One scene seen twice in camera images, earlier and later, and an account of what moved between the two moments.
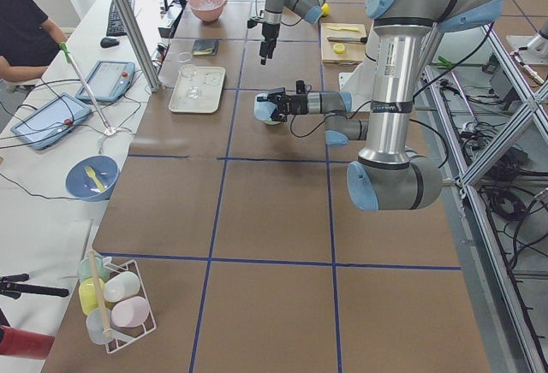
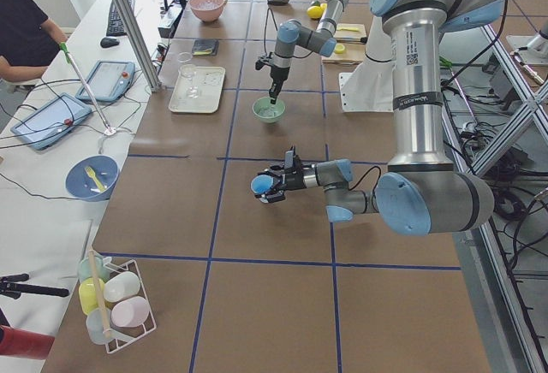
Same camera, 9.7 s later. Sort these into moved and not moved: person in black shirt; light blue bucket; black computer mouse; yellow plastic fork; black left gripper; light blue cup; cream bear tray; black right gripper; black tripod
Moved: black left gripper; black right gripper; light blue cup
Not moved: light blue bucket; black computer mouse; black tripod; cream bear tray; yellow plastic fork; person in black shirt
